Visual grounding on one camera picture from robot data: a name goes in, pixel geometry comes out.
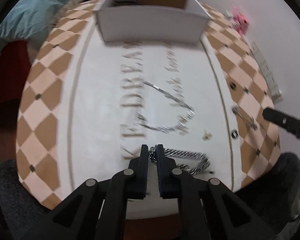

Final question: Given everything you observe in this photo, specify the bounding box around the silver pendant necklace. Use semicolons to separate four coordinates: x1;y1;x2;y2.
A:
231;106;258;131

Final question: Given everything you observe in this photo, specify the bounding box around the thick silver chain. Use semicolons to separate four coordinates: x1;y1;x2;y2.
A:
148;145;215;176

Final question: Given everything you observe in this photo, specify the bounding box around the thin silver necklace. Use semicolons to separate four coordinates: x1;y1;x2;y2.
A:
135;80;196;133

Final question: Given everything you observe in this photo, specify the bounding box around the small gold earring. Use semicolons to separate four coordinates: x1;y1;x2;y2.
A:
202;130;213;141

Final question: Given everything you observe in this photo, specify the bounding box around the black fuzzy stool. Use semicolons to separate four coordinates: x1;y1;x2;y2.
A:
0;152;300;239

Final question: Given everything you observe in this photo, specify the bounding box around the checkered tablecloth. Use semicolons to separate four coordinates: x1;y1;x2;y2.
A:
16;0;280;209

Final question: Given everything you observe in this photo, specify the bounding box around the pink panther plush toy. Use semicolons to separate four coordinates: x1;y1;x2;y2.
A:
231;7;249;37

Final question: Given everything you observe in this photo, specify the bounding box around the white cardboard box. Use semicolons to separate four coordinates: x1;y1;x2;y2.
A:
95;0;211;44

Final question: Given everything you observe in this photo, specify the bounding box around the teal blanket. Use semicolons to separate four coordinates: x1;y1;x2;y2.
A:
0;0;69;52

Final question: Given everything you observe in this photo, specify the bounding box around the wall power socket strip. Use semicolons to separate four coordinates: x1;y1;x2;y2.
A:
249;41;283;104

